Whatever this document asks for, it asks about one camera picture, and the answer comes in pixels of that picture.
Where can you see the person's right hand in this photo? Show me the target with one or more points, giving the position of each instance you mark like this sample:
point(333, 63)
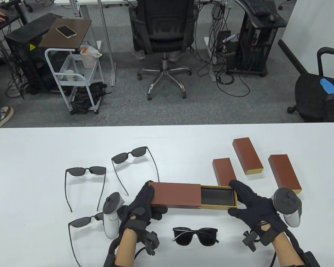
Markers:
point(261, 214)

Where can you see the person's left hand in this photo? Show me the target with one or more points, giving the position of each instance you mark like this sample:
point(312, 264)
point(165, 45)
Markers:
point(139, 205)

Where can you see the brown sliding storage box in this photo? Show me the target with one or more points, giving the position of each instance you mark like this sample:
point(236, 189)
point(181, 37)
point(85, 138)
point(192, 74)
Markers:
point(175, 197)
point(246, 154)
point(284, 172)
point(224, 171)

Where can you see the black sunglasses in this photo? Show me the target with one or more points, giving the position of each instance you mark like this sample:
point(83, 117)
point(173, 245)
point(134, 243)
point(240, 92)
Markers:
point(80, 222)
point(121, 158)
point(76, 171)
point(206, 237)

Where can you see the black forearm sensor pack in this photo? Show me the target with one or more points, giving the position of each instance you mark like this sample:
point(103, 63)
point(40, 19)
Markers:
point(310, 258)
point(108, 257)

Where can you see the person's right forearm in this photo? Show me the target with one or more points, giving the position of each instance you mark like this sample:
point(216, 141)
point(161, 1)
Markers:
point(286, 250)

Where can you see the person's left forearm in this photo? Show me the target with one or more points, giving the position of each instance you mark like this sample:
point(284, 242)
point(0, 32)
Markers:
point(125, 250)

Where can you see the white grey hand controller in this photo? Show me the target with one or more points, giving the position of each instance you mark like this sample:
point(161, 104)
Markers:
point(288, 200)
point(111, 225)

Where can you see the black bag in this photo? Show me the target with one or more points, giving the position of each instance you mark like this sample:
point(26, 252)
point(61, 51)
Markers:
point(83, 100)

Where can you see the black office chair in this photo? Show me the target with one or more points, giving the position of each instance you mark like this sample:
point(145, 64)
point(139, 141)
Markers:
point(311, 94)
point(164, 30)

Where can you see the blue cloth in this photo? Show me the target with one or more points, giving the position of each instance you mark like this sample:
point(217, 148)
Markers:
point(332, 87)

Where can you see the white paper cup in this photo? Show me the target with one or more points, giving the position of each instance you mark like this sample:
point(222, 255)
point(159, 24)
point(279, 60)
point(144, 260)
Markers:
point(69, 75)

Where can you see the white utility cart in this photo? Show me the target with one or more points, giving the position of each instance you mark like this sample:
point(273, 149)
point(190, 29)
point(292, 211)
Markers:
point(78, 65)

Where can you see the white plastic bag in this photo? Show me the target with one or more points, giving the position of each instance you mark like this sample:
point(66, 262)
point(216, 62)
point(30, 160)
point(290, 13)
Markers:
point(89, 58)

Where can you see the black computer tower yellow sticker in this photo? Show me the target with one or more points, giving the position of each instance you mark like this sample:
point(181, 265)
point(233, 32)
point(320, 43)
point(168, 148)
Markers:
point(25, 64)

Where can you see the brown side table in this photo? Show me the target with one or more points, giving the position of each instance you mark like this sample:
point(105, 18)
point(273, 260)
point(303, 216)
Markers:
point(58, 41)

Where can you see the white smartphone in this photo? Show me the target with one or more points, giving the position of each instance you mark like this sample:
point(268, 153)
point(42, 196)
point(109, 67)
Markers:
point(66, 31)

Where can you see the black computer desk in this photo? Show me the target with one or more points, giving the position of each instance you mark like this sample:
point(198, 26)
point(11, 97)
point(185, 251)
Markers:
point(278, 22)

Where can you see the white partition panel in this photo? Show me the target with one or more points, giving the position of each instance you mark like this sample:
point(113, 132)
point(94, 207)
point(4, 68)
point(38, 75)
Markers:
point(317, 27)

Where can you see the black computer mouse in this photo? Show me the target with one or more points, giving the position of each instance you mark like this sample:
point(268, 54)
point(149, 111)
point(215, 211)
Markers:
point(3, 18)
point(272, 17)

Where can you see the black keyboard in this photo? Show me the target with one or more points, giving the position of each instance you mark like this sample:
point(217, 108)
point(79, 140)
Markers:
point(257, 7)

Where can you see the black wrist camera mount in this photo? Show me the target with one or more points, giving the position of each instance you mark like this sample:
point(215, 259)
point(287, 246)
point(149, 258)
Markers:
point(151, 242)
point(250, 240)

